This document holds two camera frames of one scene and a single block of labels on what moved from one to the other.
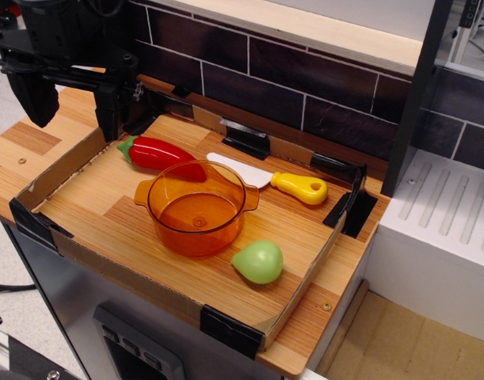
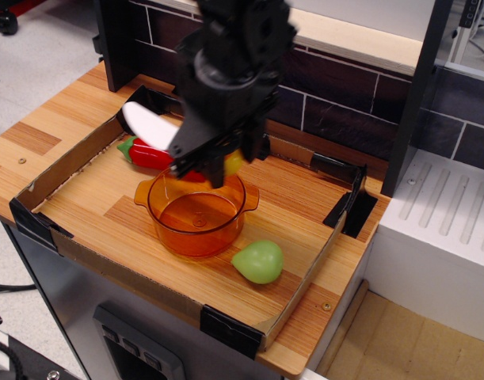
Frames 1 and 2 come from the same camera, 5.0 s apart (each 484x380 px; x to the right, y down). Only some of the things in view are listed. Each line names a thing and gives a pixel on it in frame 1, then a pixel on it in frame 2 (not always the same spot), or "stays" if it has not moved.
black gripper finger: x=38 y=94 to x=210 y=159
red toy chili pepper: x=160 y=154 stays
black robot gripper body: x=60 y=39 to x=229 y=69
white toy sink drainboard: x=434 y=251 stays
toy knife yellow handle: x=308 y=191 to x=157 y=131
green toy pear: x=260 y=262 stays
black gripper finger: x=109 y=108 to x=256 y=141
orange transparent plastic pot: x=198 y=205 stays
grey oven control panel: x=131 y=355 stays
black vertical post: x=416 y=94 stays
